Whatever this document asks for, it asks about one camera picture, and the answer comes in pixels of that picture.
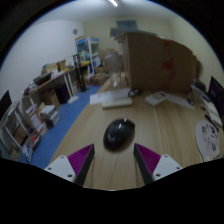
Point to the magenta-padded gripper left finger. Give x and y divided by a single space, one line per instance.
63 166

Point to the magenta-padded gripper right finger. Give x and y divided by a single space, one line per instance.
165 166

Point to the black computer mouse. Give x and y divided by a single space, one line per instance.
118 133

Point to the round white printed mouse pad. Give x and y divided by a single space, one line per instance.
208 140

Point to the low white book shelf unit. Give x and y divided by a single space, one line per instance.
23 133

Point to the white flat desk device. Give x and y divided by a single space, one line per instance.
155 98

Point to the small brown cardboard box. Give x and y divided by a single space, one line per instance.
50 98

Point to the white keyboard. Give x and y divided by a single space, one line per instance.
116 102

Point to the white paper sheet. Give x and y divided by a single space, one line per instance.
106 95

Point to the wooden side desk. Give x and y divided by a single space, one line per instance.
53 81

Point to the black monitor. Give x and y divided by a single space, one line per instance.
4 104

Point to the black office chair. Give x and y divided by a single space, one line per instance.
217 93

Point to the large brown cardboard box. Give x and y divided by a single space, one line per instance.
156 63

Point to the blue and white storage rack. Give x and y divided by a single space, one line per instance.
88 50

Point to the ceiling tube light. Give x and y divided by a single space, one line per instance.
113 2

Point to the round wall clock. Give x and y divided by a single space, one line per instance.
75 31

